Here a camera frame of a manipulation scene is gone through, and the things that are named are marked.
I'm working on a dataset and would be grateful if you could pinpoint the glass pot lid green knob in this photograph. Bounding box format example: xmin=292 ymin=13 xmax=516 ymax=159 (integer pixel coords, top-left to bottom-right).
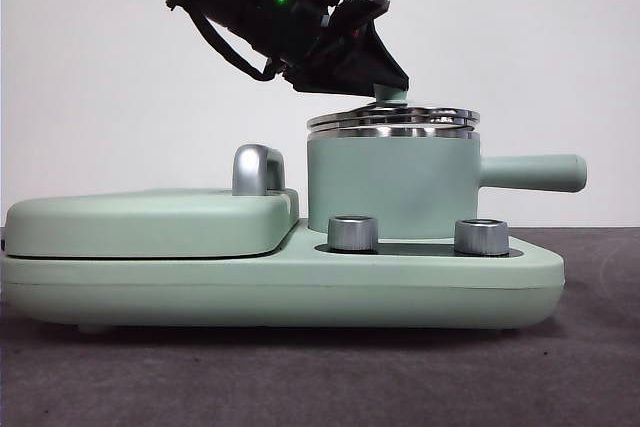
xmin=305 ymin=85 xmax=480 ymax=141

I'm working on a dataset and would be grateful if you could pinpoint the silver control knob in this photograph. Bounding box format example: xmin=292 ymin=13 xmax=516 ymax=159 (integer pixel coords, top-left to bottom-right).
xmin=453 ymin=219 xmax=511 ymax=256
xmin=327 ymin=215 xmax=380 ymax=253

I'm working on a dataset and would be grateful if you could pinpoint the mint green breakfast machine base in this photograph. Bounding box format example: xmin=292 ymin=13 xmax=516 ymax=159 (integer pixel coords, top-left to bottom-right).
xmin=0 ymin=219 xmax=567 ymax=336

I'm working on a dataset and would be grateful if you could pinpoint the mint green grill cover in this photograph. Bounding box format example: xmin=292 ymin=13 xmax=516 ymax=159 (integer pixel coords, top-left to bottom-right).
xmin=5 ymin=188 xmax=302 ymax=261

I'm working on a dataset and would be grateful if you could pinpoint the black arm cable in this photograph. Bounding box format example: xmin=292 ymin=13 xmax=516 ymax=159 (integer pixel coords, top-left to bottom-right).
xmin=191 ymin=15 xmax=277 ymax=82

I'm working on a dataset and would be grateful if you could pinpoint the silver grill cover handle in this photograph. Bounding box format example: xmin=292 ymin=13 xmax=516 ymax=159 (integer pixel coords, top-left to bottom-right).
xmin=232 ymin=144 xmax=288 ymax=197

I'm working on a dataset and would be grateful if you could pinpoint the mint green pot with handle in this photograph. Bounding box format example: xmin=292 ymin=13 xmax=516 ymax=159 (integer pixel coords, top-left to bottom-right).
xmin=305 ymin=124 xmax=588 ymax=242

